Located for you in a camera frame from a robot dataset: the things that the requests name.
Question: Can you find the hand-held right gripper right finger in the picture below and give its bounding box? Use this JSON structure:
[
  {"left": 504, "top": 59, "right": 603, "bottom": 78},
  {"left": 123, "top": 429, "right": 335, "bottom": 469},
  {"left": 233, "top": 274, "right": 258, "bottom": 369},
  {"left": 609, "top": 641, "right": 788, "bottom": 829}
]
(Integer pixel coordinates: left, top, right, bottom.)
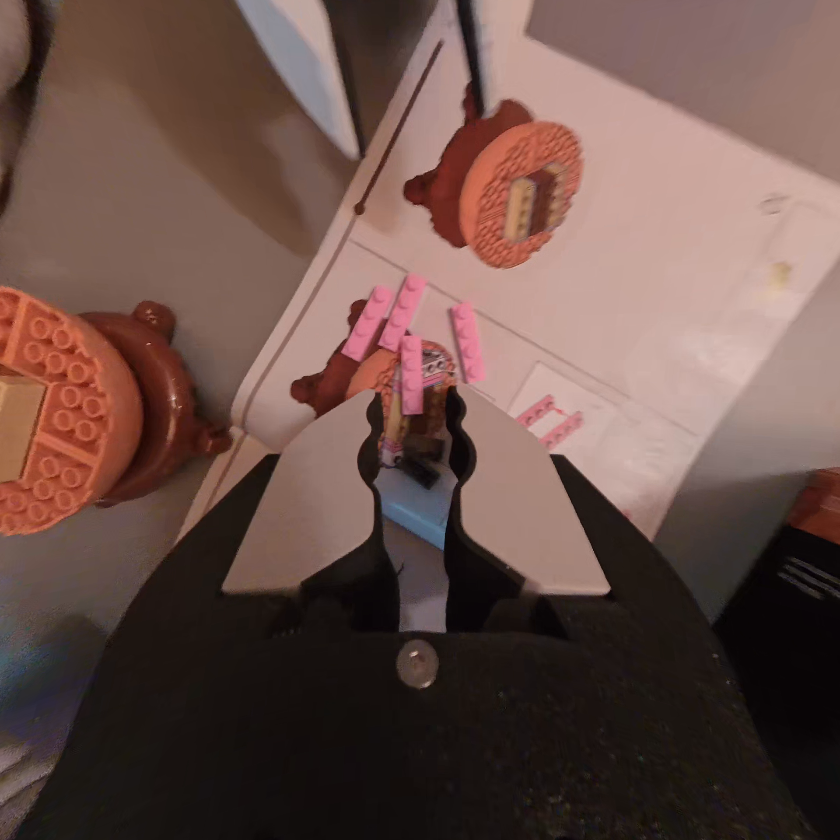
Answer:
[{"left": 444, "top": 385, "right": 611, "bottom": 599}]

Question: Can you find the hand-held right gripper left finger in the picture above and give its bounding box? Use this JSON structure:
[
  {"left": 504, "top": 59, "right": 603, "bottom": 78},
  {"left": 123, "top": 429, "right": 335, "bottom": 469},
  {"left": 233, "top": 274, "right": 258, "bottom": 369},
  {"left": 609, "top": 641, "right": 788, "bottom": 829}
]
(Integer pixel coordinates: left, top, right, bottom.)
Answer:
[{"left": 224, "top": 392, "right": 385, "bottom": 599}]

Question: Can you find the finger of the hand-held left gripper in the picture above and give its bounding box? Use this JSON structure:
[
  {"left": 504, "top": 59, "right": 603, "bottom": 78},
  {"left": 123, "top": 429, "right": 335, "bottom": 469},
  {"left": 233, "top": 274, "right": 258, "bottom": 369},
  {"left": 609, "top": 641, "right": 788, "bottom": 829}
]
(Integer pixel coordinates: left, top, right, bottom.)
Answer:
[
  {"left": 237, "top": 0, "right": 363, "bottom": 161},
  {"left": 455, "top": 0, "right": 497, "bottom": 116}
]

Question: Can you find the pink brick plate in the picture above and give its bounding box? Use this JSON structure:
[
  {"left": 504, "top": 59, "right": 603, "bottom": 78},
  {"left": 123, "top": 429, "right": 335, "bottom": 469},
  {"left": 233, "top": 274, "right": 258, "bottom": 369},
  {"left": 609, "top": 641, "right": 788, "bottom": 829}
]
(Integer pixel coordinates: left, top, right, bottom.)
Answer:
[
  {"left": 344, "top": 285, "right": 395, "bottom": 363},
  {"left": 381, "top": 273, "right": 430, "bottom": 353},
  {"left": 399, "top": 335, "right": 426, "bottom": 416},
  {"left": 451, "top": 302, "right": 488, "bottom": 384}
]

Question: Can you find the round orange lego pot build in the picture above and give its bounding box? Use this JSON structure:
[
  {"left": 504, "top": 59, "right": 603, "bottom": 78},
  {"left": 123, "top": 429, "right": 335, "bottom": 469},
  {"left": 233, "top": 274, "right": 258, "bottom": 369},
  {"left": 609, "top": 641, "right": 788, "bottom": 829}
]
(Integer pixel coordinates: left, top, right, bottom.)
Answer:
[{"left": 0, "top": 287, "right": 145, "bottom": 539}]

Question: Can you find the tan brick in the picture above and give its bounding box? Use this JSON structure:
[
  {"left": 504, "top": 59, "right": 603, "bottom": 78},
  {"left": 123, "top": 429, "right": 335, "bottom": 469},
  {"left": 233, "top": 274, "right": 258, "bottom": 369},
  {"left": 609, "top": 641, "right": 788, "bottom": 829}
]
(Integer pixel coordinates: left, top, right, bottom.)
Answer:
[{"left": 0, "top": 372, "right": 48, "bottom": 481}]

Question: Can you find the grey desk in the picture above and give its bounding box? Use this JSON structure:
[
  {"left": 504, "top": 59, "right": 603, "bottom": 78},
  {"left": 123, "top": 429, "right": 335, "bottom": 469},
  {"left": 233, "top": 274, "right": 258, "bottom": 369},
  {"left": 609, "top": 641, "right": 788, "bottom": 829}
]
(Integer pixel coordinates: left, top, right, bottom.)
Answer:
[{"left": 0, "top": 0, "right": 840, "bottom": 788}]

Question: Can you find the dark grey brick plate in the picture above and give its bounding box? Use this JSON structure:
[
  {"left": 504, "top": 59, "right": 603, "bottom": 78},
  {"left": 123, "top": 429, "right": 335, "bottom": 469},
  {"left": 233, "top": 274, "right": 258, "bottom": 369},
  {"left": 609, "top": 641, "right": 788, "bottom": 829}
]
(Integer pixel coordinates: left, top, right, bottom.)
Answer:
[{"left": 398, "top": 440, "right": 445, "bottom": 489}]

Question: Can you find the open building instruction booklet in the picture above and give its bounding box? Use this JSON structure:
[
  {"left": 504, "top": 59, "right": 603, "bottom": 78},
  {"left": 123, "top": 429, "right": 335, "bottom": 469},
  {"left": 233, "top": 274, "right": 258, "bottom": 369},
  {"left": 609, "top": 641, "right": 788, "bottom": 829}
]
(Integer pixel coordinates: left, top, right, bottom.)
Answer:
[{"left": 178, "top": 0, "right": 840, "bottom": 618}]

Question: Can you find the dark building set box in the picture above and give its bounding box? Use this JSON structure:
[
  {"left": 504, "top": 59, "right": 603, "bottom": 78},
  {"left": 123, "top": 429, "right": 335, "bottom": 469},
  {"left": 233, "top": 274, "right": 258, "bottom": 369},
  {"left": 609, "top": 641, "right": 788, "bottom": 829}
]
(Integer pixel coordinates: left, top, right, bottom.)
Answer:
[{"left": 716, "top": 466, "right": 840, "bottom": 840}]

